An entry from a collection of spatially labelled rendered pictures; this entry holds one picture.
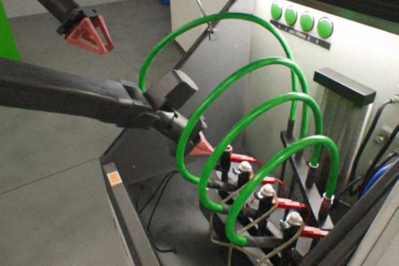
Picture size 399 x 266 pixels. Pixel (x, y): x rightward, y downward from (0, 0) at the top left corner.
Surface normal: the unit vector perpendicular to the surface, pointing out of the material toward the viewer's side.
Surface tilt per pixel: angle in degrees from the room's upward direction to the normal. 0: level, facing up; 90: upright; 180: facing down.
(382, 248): 76
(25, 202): 0
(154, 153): 90
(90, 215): 0
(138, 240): 0
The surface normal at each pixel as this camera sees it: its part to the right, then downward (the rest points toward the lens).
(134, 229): -0.01, -0.84
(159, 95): -0.49, -0.18
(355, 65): -0.89, 0.26
